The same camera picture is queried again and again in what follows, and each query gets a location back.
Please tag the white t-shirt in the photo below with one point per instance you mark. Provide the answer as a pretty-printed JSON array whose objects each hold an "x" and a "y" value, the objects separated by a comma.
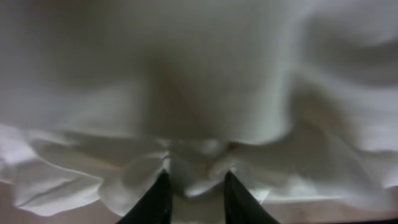
[{"x": 298, "y": 99}]

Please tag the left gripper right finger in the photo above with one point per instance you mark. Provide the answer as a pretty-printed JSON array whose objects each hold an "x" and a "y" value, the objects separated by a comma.
[{"x": 240, "y": 207}]

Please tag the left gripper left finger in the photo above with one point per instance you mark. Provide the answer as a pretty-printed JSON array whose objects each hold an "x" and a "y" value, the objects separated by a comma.
[{"x": 155, "y": 207}]

